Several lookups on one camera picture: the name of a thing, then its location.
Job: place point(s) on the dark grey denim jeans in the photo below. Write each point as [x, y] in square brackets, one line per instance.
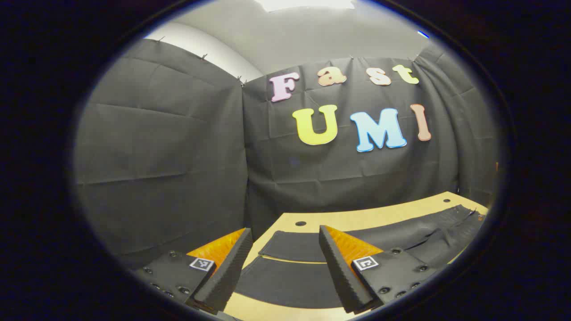
[290, 281]

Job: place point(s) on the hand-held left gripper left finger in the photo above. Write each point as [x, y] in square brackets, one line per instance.
[225, 276]

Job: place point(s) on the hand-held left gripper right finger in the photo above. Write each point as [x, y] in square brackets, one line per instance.
[341, 272]

